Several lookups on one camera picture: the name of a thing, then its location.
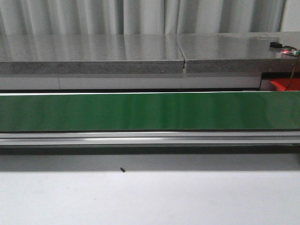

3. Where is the grey stone right slab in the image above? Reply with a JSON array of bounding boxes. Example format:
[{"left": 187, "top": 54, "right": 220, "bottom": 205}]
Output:
[{"left": 176, "top": 32, "right": 300, "bottom": 73}]

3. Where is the grey stone slab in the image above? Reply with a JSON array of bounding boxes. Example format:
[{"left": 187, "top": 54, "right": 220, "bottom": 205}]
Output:
[
  {"left": 176, "top": 32, "right": 300, "bottom": 73},
  {"left": 0, "top": 34, "right": 184, "bottom": 75}
]

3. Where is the green conveyor belt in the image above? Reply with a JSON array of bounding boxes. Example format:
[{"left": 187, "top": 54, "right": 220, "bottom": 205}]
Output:
[{"left": 0, "top": 91, "right": 300, "bottom": 132}]

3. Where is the red plastic bin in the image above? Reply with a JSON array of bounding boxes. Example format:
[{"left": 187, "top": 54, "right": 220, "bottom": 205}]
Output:
[{"left": 270, "top": 78, "right": 300, "bottom": 91}]

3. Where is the grey stone left slab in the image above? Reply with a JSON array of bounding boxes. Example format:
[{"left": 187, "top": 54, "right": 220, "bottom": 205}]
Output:
[{"left": 0, "top": 34, "right": 184, "bottom": 75}]

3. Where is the small black sensor box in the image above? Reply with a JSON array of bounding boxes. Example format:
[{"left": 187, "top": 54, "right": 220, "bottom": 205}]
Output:
[{"left": 270, "top": 42, "right": 283, "bottom": 48}]

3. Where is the green circuit board red LED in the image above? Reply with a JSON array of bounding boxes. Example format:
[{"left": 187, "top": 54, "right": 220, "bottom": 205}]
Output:
[{"left": 282, "top": 47, "right": 300, "bottom": 57}]

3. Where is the grey pleated curtain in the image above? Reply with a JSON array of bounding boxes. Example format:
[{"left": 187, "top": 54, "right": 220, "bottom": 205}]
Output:
[{"left": 0, "top": 0, "right": 285, "bottom": 35}]

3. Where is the aluminium conveyor frame rail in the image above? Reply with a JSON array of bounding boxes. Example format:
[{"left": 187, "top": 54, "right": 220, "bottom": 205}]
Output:
[{"left": 0, "top": 130, "right": 300, "bottom": 155}]

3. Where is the thin red wire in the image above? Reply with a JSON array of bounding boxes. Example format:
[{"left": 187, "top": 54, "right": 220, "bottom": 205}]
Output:
[{"left": 286, "top": 56, "right": 299, "bottom": 91}]

